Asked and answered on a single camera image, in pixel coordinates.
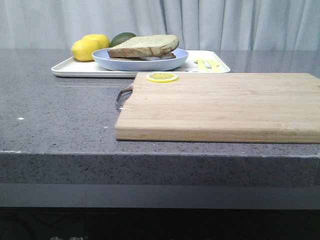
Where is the fried egg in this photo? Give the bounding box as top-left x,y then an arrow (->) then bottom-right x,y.
139,56 -> 162,61

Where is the bread slice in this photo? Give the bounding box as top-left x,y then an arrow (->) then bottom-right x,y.
109,52 -> 176,61
107,34 -> 180,58

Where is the light blue round plate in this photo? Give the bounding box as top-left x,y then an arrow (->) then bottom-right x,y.
92,48 -> 189,72

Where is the white bear tray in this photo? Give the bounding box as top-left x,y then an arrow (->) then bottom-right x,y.
51,50 -> 231,78

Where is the lemon slice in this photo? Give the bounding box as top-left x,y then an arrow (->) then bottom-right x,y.
145,72 -> 178,83

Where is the yellow plastic fork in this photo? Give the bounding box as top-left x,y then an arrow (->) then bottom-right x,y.
194,59 -> 209,73

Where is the yellow plastic knife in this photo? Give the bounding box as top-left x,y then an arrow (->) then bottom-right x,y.
206,59 -> 222,73

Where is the green lime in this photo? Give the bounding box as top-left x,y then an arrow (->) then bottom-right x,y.
109,32 -> 137,48

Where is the wooden cutting board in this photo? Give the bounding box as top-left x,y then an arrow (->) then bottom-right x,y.
115,72 -> 320,144

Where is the rear yellow lemon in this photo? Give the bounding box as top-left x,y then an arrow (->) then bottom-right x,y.
82,34 -> 111,49

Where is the yellow lemon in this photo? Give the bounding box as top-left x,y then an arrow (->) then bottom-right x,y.
71,39 -> 100,62
82,34 -> 111,49

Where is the front yellow lemon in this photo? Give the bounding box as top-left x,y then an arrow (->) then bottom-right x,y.
71,39 -> 100,62

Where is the grey curtain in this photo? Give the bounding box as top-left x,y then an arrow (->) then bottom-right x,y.
0,0 -> 320,51

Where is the metal cutting board handle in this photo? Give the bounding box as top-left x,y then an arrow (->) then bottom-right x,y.
114,84 -> 133,111

